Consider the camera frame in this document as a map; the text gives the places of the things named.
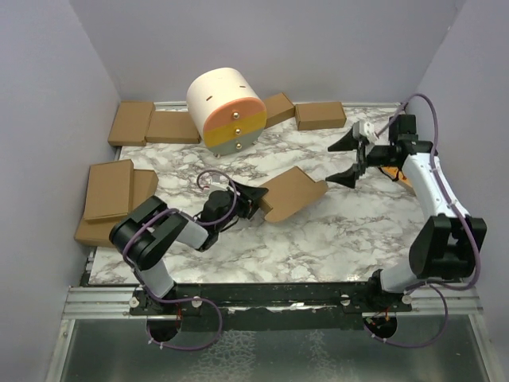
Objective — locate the round pastel drawer cabinet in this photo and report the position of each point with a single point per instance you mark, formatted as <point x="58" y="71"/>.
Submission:
<point x="227" y="112"/>

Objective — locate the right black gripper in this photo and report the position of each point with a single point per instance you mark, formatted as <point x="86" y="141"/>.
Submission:
<point x="347" y="142"/>

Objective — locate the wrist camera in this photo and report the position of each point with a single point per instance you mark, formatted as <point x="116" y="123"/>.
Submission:
<point x="212" y="187"/>
<point x="366" y="130"/>

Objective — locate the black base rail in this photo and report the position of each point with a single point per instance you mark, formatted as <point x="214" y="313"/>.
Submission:
<point x="267" y="306"/>

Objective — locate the cardboard box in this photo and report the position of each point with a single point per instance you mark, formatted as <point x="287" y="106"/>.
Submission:
<point x="131" y="123"/>
<point x="289" y="193"/>
<point x="109" y="191"/>
<point x="278" y="109"/>
<point x="172" y="127"/>
<point x="97" y="234"/>
<point x="319" y="116"/>

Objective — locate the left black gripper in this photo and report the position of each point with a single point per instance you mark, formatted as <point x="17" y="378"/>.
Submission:
<point x="250" y="199"/>

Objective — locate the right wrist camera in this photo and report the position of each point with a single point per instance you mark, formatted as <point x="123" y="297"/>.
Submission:
<point x="366" y="130"/>

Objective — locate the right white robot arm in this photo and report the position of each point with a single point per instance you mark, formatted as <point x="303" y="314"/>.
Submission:
<point x="447" y="249"/>

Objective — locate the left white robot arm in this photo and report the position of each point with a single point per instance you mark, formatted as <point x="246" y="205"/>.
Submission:
<point x="147" y="233"/>

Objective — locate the orange paperback book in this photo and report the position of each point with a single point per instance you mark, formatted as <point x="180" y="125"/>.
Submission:
<point x="397" y="176"/>

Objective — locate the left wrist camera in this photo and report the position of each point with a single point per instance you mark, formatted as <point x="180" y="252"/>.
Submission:
<point x="212" y="187"/>

